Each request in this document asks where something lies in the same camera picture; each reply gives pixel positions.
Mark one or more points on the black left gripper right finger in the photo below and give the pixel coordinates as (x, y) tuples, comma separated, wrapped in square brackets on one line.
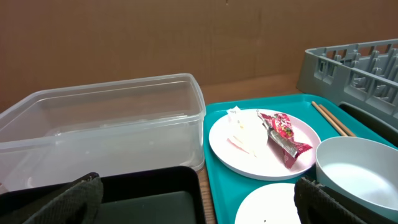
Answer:
[(319, 204)]

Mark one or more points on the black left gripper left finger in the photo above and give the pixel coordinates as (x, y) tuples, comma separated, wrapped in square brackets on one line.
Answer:
[(73, 202)]

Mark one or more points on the small pink bowl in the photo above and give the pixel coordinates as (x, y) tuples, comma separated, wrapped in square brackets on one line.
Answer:
[(269, 204)]

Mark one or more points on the grey bowl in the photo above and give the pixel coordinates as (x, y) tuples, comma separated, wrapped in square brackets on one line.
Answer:
[(363, 170)]

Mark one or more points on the wooden chopstick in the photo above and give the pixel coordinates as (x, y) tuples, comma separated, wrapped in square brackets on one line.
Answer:
[(329, 119), (338, 122)]

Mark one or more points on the red snack wrapper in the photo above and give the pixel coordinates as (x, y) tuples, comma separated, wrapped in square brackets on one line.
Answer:
[(280, 130)]

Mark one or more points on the large white plate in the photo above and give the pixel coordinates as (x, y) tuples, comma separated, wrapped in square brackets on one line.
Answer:
[(262, 158)]

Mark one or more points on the white napkin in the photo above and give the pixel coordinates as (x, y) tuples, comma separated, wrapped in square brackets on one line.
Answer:
[(245, 131)]

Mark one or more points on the grey dishwasher rack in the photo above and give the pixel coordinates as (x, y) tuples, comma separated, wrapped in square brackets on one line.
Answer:
[(360, 78)]

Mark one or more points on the clear plastic bin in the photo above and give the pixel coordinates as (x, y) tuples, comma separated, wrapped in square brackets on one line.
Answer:
[(58, 135)]

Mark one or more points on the black tray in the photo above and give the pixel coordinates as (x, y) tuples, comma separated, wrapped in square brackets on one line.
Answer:
[(164, 196)]

